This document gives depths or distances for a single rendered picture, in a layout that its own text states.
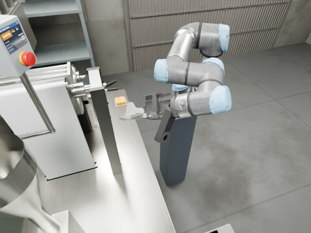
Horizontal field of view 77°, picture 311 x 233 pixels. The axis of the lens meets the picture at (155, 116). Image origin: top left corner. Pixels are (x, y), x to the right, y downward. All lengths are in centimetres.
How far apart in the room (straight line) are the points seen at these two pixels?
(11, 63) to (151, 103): 38
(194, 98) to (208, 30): 47
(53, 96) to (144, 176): 59
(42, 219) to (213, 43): 89
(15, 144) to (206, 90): 48
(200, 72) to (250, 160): 191
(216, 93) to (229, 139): 201
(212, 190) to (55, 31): 286
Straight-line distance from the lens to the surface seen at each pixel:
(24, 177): 45
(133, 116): 64
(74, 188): 111
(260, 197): 224
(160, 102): 65
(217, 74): 62
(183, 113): 59
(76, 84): 89
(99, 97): 72
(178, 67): 63
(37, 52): 302
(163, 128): 63
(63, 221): 75
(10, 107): 86
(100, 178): 110
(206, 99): 56
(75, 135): 94
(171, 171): 186
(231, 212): 207
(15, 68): 49
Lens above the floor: 183
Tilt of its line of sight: 43 degrees down
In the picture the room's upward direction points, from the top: straight up
